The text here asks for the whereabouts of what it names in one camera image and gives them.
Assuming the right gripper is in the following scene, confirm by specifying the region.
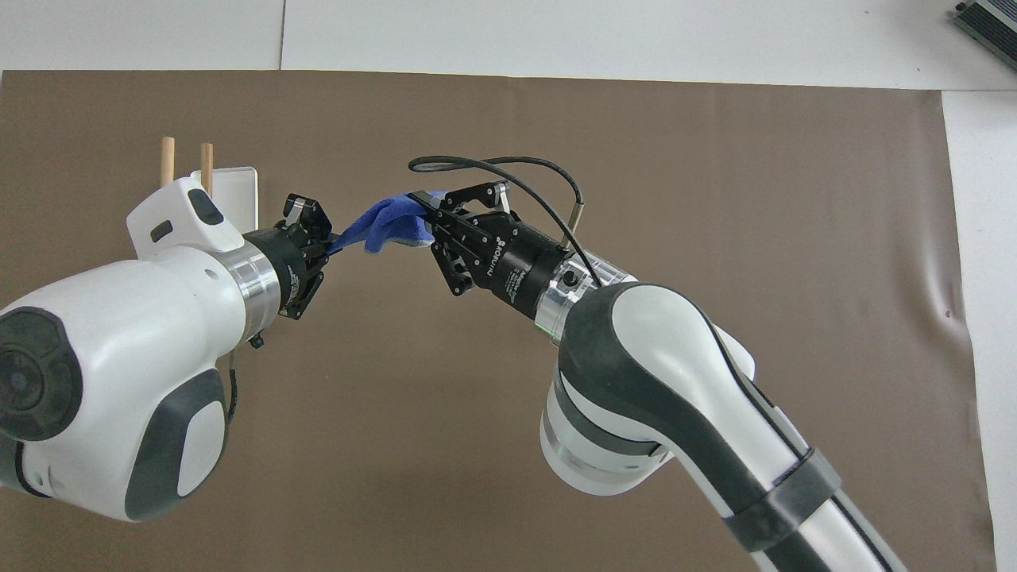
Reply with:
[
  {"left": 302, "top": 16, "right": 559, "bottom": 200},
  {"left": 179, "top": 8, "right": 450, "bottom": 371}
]
[{"left": 412, "top": 180, "right": 570, "bottom": 321}]

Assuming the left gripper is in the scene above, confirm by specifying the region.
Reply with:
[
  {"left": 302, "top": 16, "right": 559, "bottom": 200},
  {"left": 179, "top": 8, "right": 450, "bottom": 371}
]
[{"left": 245, "top": 192, "right": 334, "bottom": 321}]

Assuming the blue towel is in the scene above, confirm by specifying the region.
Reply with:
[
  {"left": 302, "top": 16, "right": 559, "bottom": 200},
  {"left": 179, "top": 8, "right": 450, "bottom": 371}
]
[{"left": 326, "top": 190, "right": 447, "bottom": 257}]

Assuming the white rack with wooden rods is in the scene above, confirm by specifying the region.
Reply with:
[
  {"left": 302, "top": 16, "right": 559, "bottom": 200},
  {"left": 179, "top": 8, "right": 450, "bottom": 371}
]
[{"left": 160, "top": 136, "right": 261, "bottom": 233}]

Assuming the grey finned metal box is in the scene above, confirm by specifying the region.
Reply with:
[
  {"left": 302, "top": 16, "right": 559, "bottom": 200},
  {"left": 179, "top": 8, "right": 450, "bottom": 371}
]
[{"left": 953, "top": 0, "right": 1017, "bottom": 50}]

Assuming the black cable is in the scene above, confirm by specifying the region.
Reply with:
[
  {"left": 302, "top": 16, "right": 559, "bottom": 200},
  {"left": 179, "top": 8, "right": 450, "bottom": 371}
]
[{"left": 408, "top": 155, "right": 605, "bottom": 288}]

